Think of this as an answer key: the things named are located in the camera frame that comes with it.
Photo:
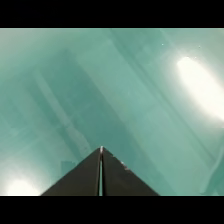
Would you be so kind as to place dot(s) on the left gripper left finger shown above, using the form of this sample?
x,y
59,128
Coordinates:
x,y
81,180

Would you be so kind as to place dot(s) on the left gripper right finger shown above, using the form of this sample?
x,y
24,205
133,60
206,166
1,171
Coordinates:
x,y
121,181

